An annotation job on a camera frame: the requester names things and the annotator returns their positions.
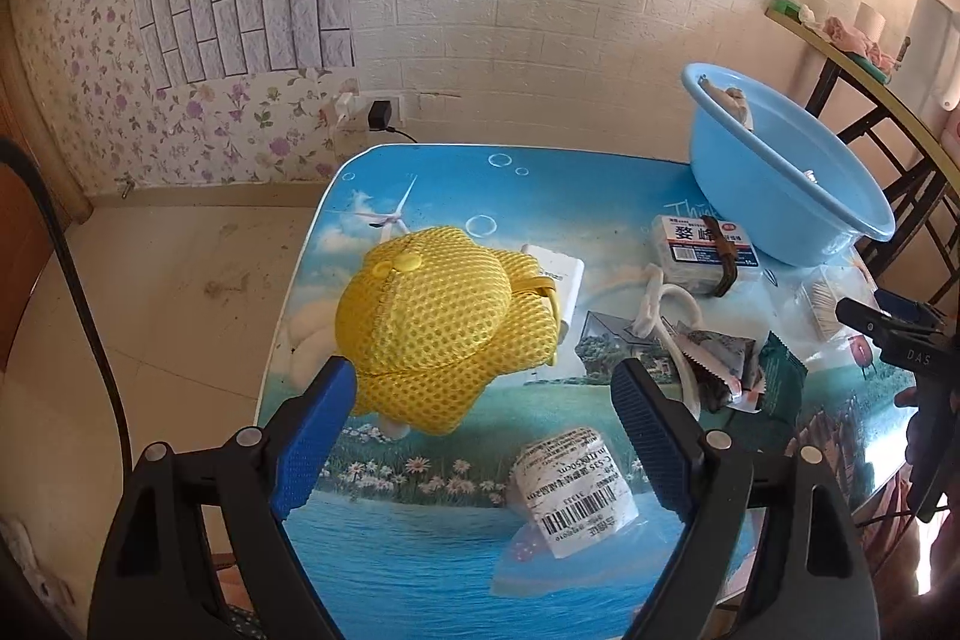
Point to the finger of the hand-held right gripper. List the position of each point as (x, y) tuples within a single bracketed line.
[(911, 310), (881, 329)]

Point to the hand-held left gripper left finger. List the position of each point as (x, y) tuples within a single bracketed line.
[(315, 439)]

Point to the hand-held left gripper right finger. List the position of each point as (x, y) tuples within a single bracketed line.
[(651, 439)]

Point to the dark torn snack wrapper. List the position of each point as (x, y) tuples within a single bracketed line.
[(716, 362)]

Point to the green snack packet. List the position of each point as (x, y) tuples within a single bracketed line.
[(781, 374)]

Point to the yellow mesh hat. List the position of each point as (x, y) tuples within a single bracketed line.
[(435, 325)]

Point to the blue plastic basin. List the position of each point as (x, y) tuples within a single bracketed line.
[(780, 197)]

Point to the clear plastic box with label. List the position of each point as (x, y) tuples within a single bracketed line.
[(694, 257)]

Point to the beige cloth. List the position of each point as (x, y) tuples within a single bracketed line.
[(729, 100)]

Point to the blue printed desktop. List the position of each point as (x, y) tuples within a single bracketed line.
[(450, 539)]

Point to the clear bag with barcode label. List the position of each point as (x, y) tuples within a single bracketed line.
[(574, 482)]

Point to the white rectangular box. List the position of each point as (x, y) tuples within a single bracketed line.
[(559, 280)]

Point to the side table with black legs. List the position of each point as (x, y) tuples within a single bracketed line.
[(862, 85)]

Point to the white plastic appliance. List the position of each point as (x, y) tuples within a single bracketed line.
[(934, 48)]

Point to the pink cloth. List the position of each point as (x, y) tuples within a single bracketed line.
[(847, 36)]

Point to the white paper roll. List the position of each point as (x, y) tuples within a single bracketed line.
[(870, 21)]

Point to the crumpled white tissue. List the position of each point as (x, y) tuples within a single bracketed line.
[(808, 12)]

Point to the white fluffy cloth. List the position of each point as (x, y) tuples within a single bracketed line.
[(26, 565)]

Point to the green sponge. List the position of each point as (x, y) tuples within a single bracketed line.
[(787, 6)]

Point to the black power adapter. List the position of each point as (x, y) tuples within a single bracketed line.
[(381, 115)]

